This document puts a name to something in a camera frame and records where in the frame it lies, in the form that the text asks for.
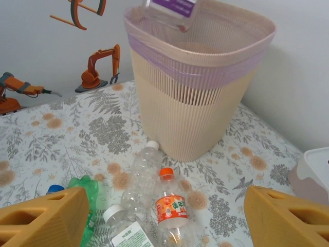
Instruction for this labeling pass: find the floral patterned tablecloth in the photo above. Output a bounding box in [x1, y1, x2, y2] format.
[0, 81, 309, 247]

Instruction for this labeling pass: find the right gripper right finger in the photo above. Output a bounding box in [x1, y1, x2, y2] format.
[243, 185, 329, 247]

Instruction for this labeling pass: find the clear bottle orange label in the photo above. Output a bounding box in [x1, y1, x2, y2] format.
[155, 167, 197, 247]

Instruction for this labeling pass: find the bottle white green label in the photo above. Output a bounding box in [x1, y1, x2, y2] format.
[102, 204, 156, 247]

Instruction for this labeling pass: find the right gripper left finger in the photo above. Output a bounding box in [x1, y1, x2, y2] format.
[0, 187, 90, 247]

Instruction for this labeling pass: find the orange grey robot sticker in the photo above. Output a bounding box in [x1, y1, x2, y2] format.
[0, 72, 62, 115]

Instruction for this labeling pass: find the green plastic soda bottle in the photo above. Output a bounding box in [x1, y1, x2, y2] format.
[67, 174, 100, 247]

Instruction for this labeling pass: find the beige ribbed plastic bin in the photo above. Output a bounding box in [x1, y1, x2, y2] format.
[123, 0, 278, 163]

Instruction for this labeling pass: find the white pink tissue box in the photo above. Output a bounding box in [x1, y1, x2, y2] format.
[287, 147, 329, 204]

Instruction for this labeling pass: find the clear bottle purple label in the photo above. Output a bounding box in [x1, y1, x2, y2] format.
[140, 0, 198, 33]

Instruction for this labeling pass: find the clear bottle blue logo label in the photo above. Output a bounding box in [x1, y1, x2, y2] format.
[45, 184, 65, 196]

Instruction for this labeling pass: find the clear unlabelled white-cap bottle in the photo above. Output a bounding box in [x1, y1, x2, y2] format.
[120, 140, 163, 216]

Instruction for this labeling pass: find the orange curved claw sticker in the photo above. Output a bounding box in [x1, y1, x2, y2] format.
[50, 0, 107, 31]

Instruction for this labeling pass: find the pink plastic basket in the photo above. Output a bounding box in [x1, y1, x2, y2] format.
[123, 0, 278, 91]

